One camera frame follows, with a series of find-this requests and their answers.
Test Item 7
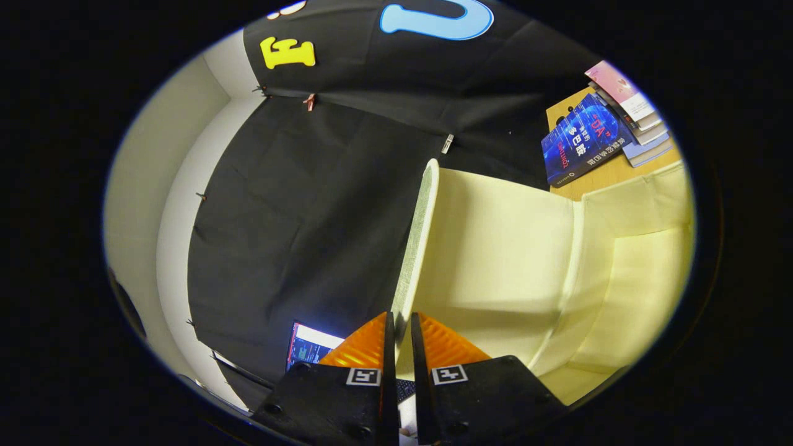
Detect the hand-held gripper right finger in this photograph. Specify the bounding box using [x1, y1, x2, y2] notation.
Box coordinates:
[409, 312, 569, 446]

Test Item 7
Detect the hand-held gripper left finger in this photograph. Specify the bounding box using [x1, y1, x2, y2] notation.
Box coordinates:
[250, 312, 401, 446]

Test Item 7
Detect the cream fabric storage box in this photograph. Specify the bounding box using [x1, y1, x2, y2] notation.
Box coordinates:
[390, 158, 694, 406]

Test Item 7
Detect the lit computer screen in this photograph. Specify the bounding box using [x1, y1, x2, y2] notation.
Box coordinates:
[286, 321, 345, 372]

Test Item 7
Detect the dark blue book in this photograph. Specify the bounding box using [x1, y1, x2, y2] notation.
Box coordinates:
[541, 93, 636, 188]

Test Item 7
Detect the pale blue book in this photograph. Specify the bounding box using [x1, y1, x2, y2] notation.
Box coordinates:
[623, 133, 675, 168]

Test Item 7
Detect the white book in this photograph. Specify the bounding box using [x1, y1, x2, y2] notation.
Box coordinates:
[595, 84, 670, 146]

